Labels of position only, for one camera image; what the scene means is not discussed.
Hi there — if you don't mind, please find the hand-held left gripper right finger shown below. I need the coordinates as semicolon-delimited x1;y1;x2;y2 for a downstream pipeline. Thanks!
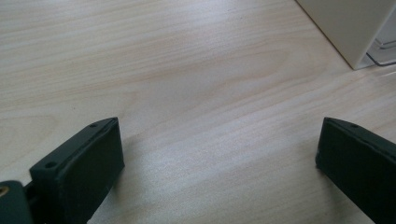
315;117;396;224

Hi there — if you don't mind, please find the cream white box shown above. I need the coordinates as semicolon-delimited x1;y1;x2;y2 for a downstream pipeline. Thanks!
294;0;396;71

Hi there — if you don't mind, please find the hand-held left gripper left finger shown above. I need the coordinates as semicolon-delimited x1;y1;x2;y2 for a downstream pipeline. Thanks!
29;117;126;224

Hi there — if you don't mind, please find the clear plastic container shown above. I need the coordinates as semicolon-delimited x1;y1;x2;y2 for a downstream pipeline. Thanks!
365;7;396;67

